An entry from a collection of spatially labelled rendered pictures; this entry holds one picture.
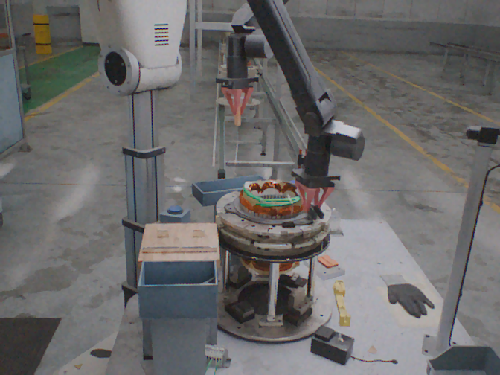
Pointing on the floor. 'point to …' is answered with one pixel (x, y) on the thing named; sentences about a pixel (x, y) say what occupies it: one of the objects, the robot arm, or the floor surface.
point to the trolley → (24, 65)
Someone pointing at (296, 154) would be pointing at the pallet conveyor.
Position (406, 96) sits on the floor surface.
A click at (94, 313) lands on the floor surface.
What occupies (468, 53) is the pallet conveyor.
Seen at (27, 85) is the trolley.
